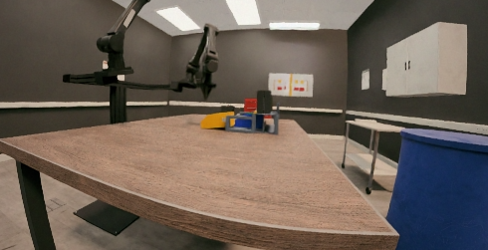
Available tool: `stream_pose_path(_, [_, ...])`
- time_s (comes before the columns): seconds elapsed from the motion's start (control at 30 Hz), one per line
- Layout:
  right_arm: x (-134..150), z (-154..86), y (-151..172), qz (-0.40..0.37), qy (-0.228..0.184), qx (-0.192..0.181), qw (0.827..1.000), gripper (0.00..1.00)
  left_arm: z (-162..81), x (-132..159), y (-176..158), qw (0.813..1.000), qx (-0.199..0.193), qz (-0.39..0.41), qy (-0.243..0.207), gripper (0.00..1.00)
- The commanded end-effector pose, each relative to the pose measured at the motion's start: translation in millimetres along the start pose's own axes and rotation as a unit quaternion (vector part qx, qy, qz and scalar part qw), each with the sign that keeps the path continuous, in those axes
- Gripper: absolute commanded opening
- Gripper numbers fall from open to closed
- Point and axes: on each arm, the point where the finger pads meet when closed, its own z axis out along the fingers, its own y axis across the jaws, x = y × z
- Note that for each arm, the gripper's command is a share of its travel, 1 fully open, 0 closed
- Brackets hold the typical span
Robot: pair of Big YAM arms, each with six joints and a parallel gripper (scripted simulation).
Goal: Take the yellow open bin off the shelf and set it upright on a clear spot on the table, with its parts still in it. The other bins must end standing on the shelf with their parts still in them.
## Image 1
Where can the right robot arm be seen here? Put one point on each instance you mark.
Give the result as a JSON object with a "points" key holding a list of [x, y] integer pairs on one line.
{"points": [[113, 44]]}

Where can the yellow bin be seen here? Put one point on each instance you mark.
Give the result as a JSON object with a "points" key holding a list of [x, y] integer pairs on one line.
{"points": [[216, 120]]}

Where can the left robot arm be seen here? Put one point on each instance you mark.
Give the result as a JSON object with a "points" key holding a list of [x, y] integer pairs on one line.
{"points": [[193, 68]]}

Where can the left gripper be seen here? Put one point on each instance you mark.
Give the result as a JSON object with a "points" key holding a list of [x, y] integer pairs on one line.
{"points": [[205, 89]]}

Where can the grey shelf rack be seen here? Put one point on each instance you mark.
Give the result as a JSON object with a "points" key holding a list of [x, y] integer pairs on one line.
{"points": [[273, 129]]}

